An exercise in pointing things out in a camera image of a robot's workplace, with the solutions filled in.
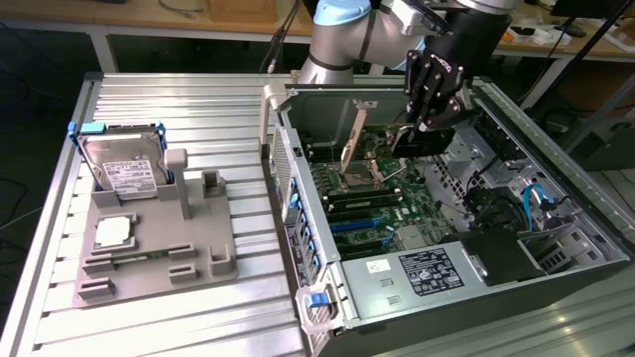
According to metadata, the silver metal disk bay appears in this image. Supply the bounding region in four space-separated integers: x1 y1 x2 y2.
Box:
431 122 502 187

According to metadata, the hard disk with blue carrier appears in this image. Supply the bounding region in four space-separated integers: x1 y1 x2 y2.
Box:
67 120 175 196

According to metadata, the blue expansion slot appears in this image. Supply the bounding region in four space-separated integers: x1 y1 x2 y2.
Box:
330 219 382 234

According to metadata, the graphics card with metal bracket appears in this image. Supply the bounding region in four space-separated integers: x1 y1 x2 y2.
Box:
340 98 455 175

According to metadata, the metal socket cover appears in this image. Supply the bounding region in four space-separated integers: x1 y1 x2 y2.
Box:
370 155 398 183

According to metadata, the black plastic cover block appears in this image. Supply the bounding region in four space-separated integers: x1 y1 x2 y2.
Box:
441 228 547 287

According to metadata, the CPU socket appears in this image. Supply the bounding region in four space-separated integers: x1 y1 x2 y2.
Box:
342 163 378 187

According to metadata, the black installed RAM stick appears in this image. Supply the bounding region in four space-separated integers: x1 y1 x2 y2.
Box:
327 193 394 215

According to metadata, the wooden desk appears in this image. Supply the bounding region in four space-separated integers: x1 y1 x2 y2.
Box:
0 0 635 60

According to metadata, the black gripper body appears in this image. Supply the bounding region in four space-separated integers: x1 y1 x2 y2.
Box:
425 5 514 71

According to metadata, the light blue wire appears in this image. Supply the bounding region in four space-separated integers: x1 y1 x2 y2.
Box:
521 181 553 235

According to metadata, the grey power supply unit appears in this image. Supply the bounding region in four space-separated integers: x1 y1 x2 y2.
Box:
339 243 493 321

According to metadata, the black slanted pole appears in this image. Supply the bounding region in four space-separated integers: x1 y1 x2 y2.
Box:
518 0 635 109

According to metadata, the black monitor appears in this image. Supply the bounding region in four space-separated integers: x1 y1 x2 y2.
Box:
550 0 635 38

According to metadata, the open black PC case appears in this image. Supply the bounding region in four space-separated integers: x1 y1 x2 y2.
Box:
260 83 635 357

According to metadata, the green RAM stick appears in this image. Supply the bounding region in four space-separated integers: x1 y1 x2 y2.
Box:
112 249 172 263

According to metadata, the silver CPU chip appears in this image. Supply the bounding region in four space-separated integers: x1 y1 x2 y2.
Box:
94 218 136 246

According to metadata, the green motherboard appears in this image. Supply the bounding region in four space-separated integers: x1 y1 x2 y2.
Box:
302 148 467 261

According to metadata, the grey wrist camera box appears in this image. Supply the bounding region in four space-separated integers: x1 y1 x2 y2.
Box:
382 0 455 38

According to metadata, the grey plastic parts rack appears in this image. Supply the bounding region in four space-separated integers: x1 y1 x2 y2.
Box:
72 148 240 309

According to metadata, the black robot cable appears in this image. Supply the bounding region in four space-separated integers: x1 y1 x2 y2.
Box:
266 0 302 74

